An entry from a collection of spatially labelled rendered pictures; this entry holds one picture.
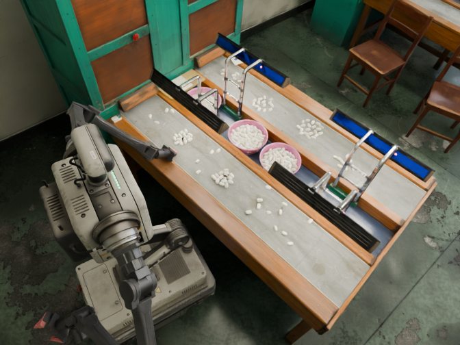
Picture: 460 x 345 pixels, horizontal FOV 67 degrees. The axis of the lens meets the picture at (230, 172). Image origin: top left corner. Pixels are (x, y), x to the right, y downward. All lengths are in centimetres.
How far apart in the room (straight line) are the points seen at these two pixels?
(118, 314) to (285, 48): 343
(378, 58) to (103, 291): 314
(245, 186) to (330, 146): 67
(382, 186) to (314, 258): 69
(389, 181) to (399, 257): 84
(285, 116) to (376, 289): 143
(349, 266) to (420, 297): 109
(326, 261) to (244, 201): 56
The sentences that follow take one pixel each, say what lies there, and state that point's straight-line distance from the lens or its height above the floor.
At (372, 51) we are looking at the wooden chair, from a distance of 392.
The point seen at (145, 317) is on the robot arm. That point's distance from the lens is 129.
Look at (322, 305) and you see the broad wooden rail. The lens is 189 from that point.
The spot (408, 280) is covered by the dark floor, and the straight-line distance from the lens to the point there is 303.
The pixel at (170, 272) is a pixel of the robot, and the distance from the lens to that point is 216.
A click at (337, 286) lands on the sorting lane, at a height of 74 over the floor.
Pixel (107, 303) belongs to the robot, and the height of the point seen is 47.
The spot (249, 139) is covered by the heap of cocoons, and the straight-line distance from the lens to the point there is 233.
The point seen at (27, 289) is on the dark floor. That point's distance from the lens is 289.
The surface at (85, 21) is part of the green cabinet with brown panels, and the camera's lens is 211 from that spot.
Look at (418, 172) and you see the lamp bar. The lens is 209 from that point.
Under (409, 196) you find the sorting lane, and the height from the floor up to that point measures 74.
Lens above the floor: 251
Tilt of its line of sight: 55 degrees down
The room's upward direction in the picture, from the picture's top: 6 degrees clockwise
